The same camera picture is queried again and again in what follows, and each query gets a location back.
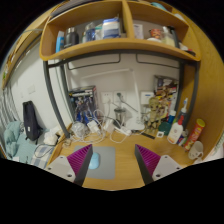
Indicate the white wall switch panel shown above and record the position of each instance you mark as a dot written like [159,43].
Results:
[146,97]

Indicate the white printed mug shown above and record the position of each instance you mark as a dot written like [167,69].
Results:
[196,150]

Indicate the light blue computer mouse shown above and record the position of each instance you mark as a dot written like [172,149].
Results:
[94,161]

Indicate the dark grey metal frame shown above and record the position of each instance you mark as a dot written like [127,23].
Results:
[196,86]

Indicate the small white square clock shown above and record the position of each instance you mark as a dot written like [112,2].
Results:
[160,134]

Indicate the wooden shelf unit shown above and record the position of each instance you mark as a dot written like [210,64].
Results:
[116,43]

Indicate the white plug adapter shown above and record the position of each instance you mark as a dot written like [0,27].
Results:
[125,130]

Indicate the dark green round tin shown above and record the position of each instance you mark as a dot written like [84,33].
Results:
[164,128]

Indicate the teal and white bedding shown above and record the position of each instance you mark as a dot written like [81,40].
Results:
[20,146]

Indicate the white desk lamp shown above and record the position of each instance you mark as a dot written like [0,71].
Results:
[135,124]

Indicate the red chips can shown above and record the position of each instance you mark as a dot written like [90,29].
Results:
[195,133]

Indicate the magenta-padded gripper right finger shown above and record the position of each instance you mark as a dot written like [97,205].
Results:
[160,164]

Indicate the brown tree creature figurine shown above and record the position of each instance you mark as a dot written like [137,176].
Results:
[154,113]

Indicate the colourful printed poster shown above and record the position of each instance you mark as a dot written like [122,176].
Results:
[166,88]

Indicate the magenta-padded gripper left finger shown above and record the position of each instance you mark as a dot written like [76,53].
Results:
[63,165]

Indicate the silver metal cup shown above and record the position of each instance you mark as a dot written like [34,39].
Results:
[120,116]

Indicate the black backpack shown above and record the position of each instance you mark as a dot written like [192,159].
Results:
[31,121]

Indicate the white wall socket plate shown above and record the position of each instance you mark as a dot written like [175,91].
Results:
[106,97]
[122,96]

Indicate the flat black ruler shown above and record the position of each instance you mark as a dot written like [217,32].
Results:
[148,135]

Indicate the white charger block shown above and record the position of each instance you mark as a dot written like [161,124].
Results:
[92,127]

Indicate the blue model kit box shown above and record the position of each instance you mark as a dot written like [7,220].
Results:
[83,103]

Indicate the small blue box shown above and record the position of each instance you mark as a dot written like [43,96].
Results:
[182,139]

